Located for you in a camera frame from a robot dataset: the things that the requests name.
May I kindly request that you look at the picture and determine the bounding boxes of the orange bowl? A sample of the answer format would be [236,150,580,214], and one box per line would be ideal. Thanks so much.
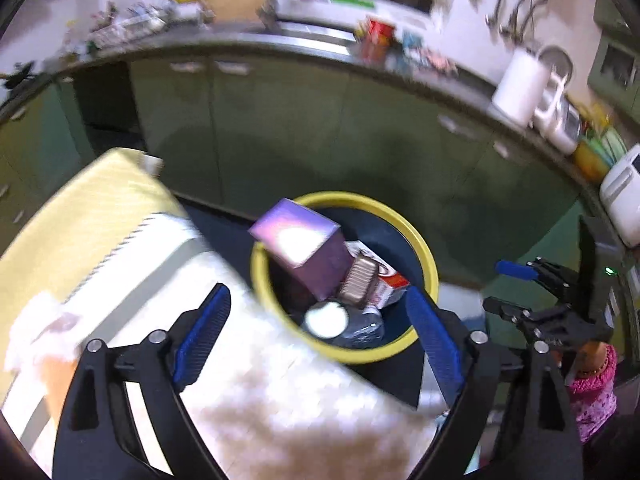
[572,135,613,181]

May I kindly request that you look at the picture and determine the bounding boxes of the white cylindrical container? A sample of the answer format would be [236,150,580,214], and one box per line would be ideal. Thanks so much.
[491,49,553,128]

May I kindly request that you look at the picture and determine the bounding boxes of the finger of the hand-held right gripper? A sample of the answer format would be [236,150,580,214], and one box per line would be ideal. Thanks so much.
[495,257,583,306]
[482,296,583,346]

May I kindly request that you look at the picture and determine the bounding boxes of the person's right forearm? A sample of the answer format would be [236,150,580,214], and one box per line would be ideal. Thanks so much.
[565,341,621,443]

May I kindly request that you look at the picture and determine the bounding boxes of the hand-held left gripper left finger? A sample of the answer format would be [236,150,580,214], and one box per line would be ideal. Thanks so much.
[52,282,233,480]

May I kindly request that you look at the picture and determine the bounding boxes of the orange snack wrapper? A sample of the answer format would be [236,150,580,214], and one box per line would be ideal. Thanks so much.
[40,355,81,411]

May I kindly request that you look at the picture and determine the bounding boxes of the dark kitchen counter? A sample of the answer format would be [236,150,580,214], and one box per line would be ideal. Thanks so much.
[0,25,640,271]

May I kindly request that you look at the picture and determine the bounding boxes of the white patterned table mat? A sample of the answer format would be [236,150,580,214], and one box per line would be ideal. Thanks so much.
[0,212,446,480]

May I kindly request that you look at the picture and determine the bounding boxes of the green kitchen cabinets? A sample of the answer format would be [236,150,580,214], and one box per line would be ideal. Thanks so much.
[0,52,621,306]

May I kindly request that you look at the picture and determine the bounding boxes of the white electric kettle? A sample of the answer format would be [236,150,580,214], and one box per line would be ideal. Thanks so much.
[532,72,583,153]

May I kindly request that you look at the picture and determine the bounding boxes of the yellow tablecloth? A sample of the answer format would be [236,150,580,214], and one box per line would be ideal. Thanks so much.
[0,147,201,401]

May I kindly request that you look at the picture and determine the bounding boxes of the yellow-rimmed trash bin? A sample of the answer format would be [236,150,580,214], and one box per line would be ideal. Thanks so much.
[250,191,441,365]

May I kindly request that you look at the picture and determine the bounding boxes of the white tissue paper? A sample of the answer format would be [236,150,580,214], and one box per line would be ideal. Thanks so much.
[4,291,83,373]

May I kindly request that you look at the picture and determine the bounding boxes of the purple cardboard box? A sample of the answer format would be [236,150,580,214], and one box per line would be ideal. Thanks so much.
[248,198,353,301]

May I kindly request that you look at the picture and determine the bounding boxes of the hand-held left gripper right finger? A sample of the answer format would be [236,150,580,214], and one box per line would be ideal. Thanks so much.
[404,286,586,480]

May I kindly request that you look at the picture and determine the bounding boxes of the white countertop appliance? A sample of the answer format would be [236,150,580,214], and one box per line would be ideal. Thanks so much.
[599,145,640,248]

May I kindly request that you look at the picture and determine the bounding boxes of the clear plastic bottle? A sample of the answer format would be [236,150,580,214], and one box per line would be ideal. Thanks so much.
[332,310,386,348]

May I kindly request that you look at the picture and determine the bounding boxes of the brown ribbed wrapper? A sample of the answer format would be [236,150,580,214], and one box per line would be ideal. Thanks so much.
[337,255,381,307]

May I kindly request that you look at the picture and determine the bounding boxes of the red and white carton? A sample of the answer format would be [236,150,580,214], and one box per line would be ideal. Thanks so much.
[345,240,411,309]

